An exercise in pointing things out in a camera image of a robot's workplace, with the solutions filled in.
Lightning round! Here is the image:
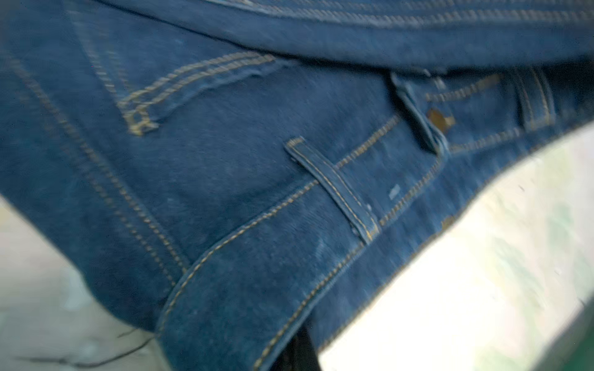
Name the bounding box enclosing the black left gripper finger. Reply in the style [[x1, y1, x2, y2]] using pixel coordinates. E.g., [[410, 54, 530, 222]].
[[273, 326, 321, 371]]

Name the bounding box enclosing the dark navy skirt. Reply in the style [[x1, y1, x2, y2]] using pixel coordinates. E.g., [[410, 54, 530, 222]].
[[1, 1, 593, 370]]

